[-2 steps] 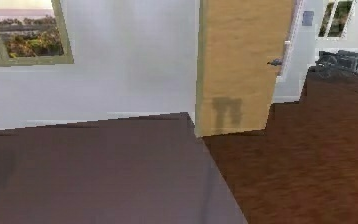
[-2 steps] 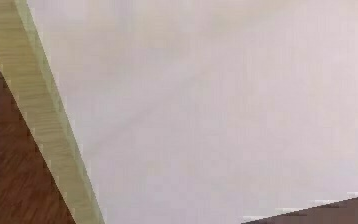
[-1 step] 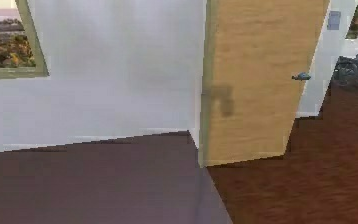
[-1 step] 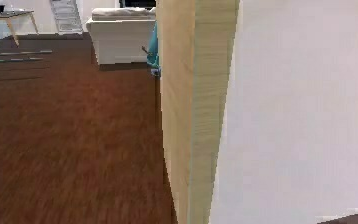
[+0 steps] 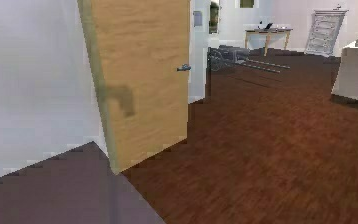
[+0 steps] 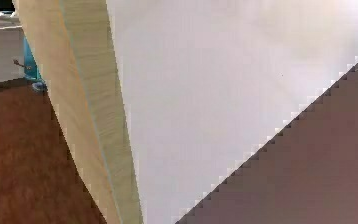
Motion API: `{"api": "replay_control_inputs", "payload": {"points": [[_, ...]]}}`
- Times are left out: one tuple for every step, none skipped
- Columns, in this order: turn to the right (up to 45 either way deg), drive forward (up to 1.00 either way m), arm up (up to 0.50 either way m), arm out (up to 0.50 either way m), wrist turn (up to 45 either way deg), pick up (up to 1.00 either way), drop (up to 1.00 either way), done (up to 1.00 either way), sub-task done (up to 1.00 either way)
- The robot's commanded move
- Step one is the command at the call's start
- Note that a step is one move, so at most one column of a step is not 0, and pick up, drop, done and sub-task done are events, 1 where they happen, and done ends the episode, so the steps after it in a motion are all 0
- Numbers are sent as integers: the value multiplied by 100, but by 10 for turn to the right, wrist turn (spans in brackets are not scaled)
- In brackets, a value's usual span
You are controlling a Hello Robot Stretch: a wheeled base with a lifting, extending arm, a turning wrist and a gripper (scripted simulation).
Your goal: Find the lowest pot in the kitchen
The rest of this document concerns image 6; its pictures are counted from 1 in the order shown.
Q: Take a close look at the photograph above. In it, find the white cabinet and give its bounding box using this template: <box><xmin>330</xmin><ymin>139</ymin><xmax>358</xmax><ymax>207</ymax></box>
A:
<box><xmin>0</xmin><ymin>11</ymin><xmax>27</xmax><ymax>86</ymax></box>

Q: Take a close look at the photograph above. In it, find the blue chair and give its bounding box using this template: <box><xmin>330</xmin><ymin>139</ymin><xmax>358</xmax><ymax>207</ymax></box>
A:
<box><xmin>12</xmin><ymin>35</ymin><xmax>49</xmax><ymax>93</ymax></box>

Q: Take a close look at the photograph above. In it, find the pale wooden door frame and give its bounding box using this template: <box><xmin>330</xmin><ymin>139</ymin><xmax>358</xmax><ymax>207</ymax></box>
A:
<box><xmin>12</xmin><ymin>0</ymin><xmax>145</xmax><ymax>224</ymax></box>

